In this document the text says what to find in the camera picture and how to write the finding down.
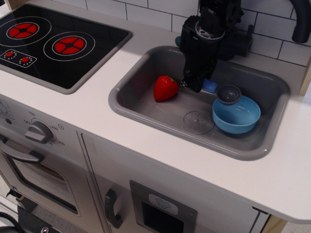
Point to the grey cabinet door handle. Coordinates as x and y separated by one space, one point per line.
113 219

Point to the grey oven knob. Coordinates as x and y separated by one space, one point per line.
39 132

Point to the toy oven door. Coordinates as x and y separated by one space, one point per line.
58 184

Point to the blue handled grey spoon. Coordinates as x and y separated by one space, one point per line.
227 94

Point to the grey oven door handle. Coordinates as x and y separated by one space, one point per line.
32 157

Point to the red toy strawberry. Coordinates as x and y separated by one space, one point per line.
165 88

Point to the grey toy sink basin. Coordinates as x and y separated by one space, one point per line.
188 115

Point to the dark grey toy faucet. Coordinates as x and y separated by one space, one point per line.
279 29

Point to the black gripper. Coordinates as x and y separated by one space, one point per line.
201 39

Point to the black toy stovetop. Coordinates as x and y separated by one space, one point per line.
56 50

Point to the blue plastic bowl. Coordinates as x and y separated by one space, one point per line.
237 118

